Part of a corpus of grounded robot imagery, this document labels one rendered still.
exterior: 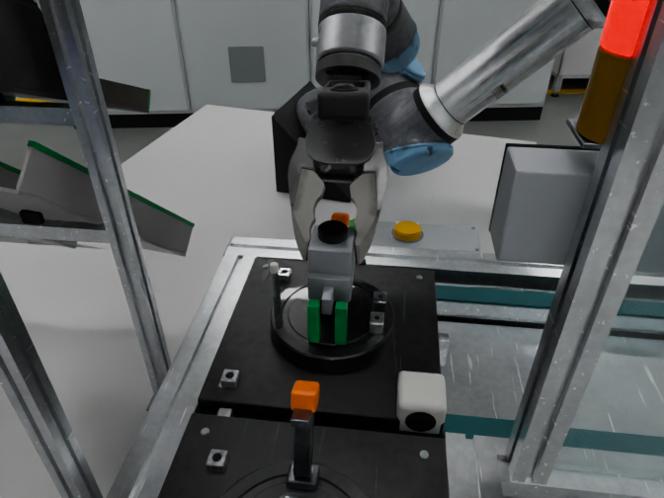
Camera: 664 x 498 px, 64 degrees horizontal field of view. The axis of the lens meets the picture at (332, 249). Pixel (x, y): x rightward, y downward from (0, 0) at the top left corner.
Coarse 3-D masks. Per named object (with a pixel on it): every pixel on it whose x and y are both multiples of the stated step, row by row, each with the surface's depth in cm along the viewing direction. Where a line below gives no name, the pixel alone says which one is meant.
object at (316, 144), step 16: (320, 64) 56; (336, 64) 54; (352, 64) 54; (368, 64) 55; (320, 80) 58; (320, 128) 54; (336, 128) 54; (352, 128) 54; (368, 128) 54; (320, 144) 54; (336, 144) 54; (352, 144) 54; (368, 144) 53; (320, 160) 54; (336, 160) 54; (352, 160) 53; (320, 176) 59; (336, 176) 60; (352, 176) 59
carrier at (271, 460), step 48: (192, 432) 49; (240, 432) 49; (288, 432) 49; (336, 432) 49; (192, 480) 45; (240, 480) 43; (288, 480) 42; (336, 480) 43; (384, 480) 45; (432, 480) 45
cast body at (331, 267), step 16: (320, 224) 53; (336, 224) 53; (320, 240) 52; (336, 240) 52; (352, 240) 53; (320, 256) 52; (336, 256) 51; (352, 256) 51; (320, 272) 53; (336, 272) 53; (352, 272) 54; (320, 288) 53; (336, 288) 53
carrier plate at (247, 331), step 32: (256, 288) 66; (384, 288) 66; (416, 288) 66; (256, 320) 61; (416, 320) 61; (224, 352) 57; (256, 352) 57; (384, 352) 57; (416, 352) 57; (256, 384) 53; (288, 384) 53; (320, 384) 53; (352, 384) 53; (384, 384) 53; (256, 416) 52; (288, 416) 52; (320, 416) 51; (352, 416) 50; (384, 416) 50
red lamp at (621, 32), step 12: (612, 0) 29; (624, 0) 27; (636, 0) 27; (648, 0) 26; (612, 12) 28; (624, 12) 27; (636, 12) 27; (612, 24) 28; (624, 24) 28; (636, 24) 27; (612, 36) 28; (624, 36) 28; (636, 36) 27; (612, 48) 29; (624, 48) 28
